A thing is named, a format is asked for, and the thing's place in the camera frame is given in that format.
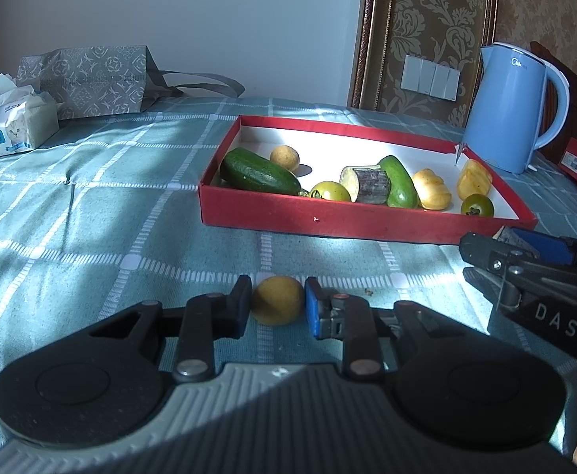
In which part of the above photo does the light blue electric kettle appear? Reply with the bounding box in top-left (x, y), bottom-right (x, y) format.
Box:
top-left (462, 42), bottom-right (570, 173)

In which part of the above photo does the white tissue pack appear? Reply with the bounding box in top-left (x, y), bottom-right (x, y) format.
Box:
top-left (0, 74), bottom-right (59, 157)

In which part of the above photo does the red shallow cardboard box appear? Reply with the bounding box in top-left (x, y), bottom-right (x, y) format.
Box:
top-left (198, 116), bottom-right (537, 244)

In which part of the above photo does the small round yellow potato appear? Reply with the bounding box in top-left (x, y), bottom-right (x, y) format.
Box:
top-left (269, 146), bottom-right (300, 172)

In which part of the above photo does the short green cucumber piece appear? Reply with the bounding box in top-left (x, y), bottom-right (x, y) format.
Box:
top-left (379, 155), bottom-right (418, 209)

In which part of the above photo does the grey-skinned eggplant piece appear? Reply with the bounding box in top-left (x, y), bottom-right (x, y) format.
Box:
top-left (339, 165), bottom-right (391, 204)

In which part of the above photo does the long dark green cucumber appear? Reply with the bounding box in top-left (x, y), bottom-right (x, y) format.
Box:
top-left (220, 147), bottom-right (302, 196)

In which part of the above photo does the white wall switch panel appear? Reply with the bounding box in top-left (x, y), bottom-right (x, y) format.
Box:
top-left (400, 55), bottom-right (460, 102)

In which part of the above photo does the grey patterned paper bag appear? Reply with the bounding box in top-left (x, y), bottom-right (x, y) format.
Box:
top-left (16, 45), bottom-right (245, 120)

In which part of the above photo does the yellow-green tomato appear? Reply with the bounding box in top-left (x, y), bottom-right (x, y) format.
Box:
top-left (309, 181), bottom-right (352, 202)

